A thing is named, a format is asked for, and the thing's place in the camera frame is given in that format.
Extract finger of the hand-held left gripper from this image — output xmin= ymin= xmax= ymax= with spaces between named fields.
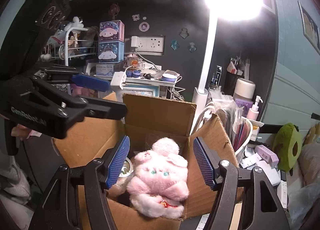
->
xmin=37 ymin=68 xmax=111 ymax=92
xmin=59 ymin=95 xmax=128 ymax=122

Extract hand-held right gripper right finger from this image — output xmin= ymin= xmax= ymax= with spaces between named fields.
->
xmin=193 ymin=137 xmax=290 ymax=230

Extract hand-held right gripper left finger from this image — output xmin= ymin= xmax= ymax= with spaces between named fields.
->
xmin=32 ymin=135 xmax=131 ymax=230

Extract pink plush toy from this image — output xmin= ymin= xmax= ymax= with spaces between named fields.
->
xmin=126 ymin=137 xmax=190 ymax=219

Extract cardboard box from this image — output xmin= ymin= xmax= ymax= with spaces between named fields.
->
xmin=52 ymin=91 xmax=244 ymax=230

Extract person's left hand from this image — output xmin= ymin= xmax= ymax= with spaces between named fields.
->
xmin=11 ymin=124 xmax=34 ymax=141

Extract green wrapped trinket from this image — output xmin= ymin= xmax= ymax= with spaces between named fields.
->
xmin=120 ymin=164 xmax=132 ymax=177

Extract white box blue label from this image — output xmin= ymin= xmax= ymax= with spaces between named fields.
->
xmin=95 ymin=63 xmax=114 ymax=78

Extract white power adapter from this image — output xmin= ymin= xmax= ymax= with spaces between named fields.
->
xmin=110 ymin=71 xmax=127 ymax=89

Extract blue cartoon storage box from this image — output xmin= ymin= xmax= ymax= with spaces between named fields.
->
xmin=98 ymin=41 xmax=125 ymax=63

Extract white storage bin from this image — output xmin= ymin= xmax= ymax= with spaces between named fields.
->
xmin=232 ymin=116 xmax=264 ymax=163

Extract small anime figure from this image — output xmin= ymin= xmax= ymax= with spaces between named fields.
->
xmin=127 ymin=55 xmax=140 ymax=69

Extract small white desk shelf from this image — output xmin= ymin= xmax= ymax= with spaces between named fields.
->
xmin=124 ymin=77 xmax=177 ymax=100

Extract purple cartoon storage box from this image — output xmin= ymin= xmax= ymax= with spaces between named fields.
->
xmin=99 ymin=20 xmax=125 ymax=42

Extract white plush toy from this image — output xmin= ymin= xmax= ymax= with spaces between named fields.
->
xmin=64 ymin=16 xmax=89 ymax=33

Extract stack of clear packets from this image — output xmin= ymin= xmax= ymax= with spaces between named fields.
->
xmin=207 ymin=90 xmax=238 ymax=130

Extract small purple box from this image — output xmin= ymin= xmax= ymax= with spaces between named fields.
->
xmin=254 ymin=145 xmax=279 ymax=164

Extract purple ribbed item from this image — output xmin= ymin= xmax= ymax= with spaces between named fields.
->
xmin=234 ymin=98 xmax=253 ymax=118

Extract pink lotion pump bottle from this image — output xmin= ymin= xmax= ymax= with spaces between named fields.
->
xmin=247 ymin=95 xmax=263 ymax=120

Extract purple cup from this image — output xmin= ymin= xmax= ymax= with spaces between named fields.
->
xmin=161 ymin=70 xmax=182 ymax=82

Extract brown plush head charm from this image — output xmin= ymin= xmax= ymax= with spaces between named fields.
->
xmin=109 ymin=3 xmax=120 ymax=20

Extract white humidifier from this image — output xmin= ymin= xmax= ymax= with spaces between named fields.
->
xmin=233 ymin=78 xmax=256 ymax=100

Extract green avocado plush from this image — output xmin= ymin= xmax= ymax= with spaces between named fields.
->
xmin=272 ymin=123 xmax=304 ymax=172

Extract black pen holder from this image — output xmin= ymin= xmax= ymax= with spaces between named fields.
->
xmin=224 ymin=70 xmax=244 ymax=95

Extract grey patterned cloth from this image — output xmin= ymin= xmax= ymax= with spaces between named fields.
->
xmin=0 ymin=155 xmax=32 ymax=198

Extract white desk lamp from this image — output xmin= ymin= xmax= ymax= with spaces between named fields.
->
xmin=192 ymin=0 xmax=264 ymax=110

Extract white wire rack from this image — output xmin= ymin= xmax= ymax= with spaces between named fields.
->
xmin=41 ymin=23 xmax=99 ymax=66

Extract blue picture frame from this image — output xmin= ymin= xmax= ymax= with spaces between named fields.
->
xmin=124 ymin=85 xmax=160 ymax=98

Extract wall socket panel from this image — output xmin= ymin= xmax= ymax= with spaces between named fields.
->
xmin=131 ymin=35 xmax=165 ymax=56

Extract framed wall picture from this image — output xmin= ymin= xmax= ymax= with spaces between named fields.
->
xmin=297 ymin=0 xmax=320 ymax=54

